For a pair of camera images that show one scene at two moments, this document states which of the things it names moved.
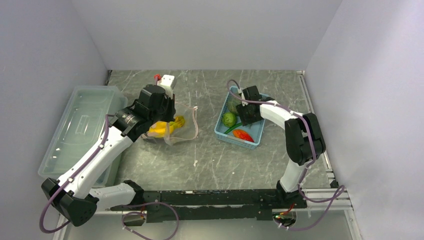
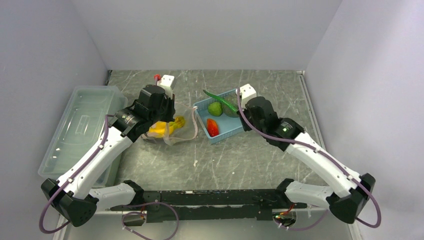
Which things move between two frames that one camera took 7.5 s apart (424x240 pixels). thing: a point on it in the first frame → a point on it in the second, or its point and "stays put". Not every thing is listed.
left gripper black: [170, 101] stays put
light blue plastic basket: [255, 130] → [227, 125]
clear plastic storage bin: [81, 132] stays put
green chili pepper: [228, 130] → [222, 100]
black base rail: [161, 206] stays put
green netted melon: [232, 102] stays put
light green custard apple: [229, 119] → [215, 108]
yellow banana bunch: [166, 129] stays put
